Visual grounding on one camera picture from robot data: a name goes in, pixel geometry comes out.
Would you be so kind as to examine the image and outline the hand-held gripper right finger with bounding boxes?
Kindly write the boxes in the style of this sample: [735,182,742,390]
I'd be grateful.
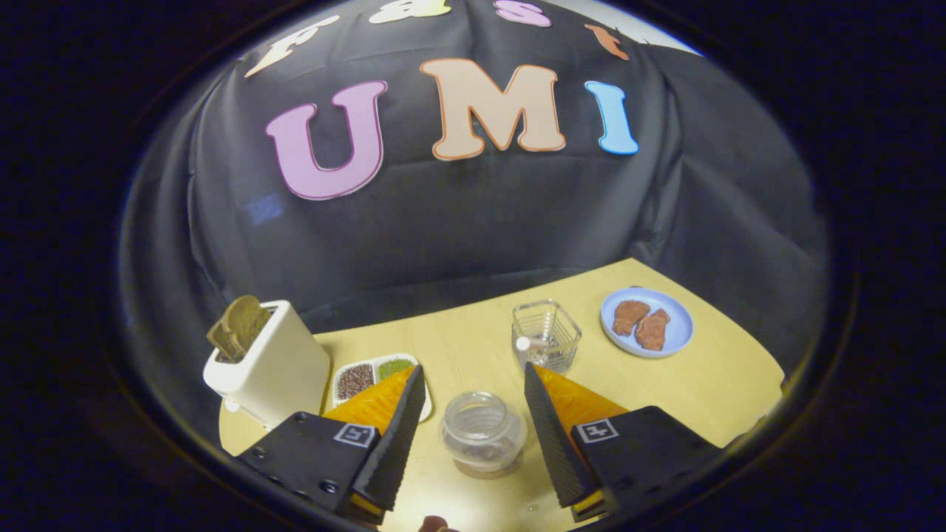
[523,362,725,523]

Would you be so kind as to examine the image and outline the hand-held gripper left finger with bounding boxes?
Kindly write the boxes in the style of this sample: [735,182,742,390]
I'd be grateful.
[235,364,427,525]

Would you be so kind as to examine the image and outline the clear glass bottle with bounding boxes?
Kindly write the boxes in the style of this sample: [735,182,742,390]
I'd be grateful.
[440,391,528,474]

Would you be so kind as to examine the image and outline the brown beans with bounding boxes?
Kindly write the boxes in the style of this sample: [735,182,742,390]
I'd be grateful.
[338,364,375,398]

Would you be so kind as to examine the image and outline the white divided tray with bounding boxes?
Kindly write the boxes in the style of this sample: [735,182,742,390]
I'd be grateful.
[333,352,434,423]

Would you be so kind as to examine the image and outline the clear ribbed glass container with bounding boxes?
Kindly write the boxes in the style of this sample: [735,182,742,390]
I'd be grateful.
[511,299,582,375]

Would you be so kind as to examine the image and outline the white toaster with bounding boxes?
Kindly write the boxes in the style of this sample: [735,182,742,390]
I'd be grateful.
[203,299,332,431]

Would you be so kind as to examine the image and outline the wooden table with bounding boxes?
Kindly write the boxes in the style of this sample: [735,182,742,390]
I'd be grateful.
[218,257,786,532]

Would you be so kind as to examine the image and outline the brown meat piece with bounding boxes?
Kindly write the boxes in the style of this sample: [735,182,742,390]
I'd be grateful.
[635,308,672,352]
[612,299,652,337]

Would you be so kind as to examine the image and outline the light blue plate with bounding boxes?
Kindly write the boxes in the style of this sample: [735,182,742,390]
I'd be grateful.
[600,287,695,359]

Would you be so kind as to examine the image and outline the toasted bread slice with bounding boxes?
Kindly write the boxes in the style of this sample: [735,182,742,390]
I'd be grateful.
[206,295,273,363]

